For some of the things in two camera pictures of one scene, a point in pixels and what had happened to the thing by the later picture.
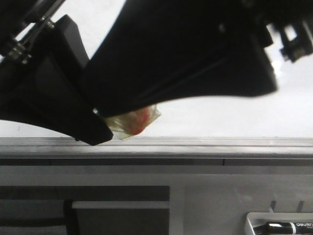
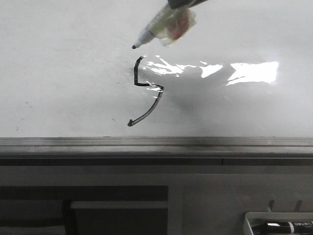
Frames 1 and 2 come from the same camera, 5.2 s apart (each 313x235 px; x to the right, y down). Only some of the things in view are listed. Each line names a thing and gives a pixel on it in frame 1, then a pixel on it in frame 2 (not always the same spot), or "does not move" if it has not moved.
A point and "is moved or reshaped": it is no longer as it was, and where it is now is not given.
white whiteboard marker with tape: (126, 125) is moved or reshaped
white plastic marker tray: (254, 219) does not move
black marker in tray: (284, 228) does not move
